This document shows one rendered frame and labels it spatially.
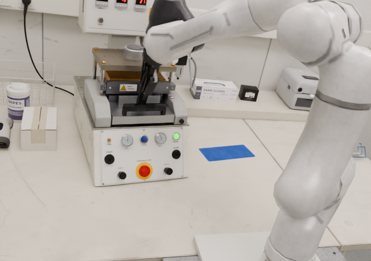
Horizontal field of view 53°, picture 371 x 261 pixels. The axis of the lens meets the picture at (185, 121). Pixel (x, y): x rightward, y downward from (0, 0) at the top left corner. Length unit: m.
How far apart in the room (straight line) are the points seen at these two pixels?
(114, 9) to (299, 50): 0.89
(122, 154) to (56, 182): 0.23
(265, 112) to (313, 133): 1.19
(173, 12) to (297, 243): 0.65
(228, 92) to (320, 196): 1.25
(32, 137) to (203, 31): 0.80
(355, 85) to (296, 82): 1.31
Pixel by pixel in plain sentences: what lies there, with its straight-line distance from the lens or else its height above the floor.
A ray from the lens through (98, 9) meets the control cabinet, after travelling 1.45.
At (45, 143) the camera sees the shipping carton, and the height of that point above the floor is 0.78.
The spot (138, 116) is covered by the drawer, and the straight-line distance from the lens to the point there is 1.27.
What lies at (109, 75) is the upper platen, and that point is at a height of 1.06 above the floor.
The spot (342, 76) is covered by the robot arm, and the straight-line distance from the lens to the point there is 0.75.
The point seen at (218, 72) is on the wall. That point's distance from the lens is 2.14.
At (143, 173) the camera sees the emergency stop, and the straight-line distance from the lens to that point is 1.30.
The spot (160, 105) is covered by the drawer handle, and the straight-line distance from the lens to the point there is 1.28.
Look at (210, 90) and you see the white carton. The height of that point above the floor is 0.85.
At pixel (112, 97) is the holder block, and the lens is 1.34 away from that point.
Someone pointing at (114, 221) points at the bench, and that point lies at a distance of 1.17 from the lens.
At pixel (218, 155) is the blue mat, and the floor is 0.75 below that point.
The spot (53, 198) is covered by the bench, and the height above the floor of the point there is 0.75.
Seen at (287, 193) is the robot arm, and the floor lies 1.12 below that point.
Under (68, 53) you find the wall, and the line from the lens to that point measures 1.99.
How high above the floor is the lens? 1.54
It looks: 26 degrees down
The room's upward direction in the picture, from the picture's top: 11 degrees clockwise
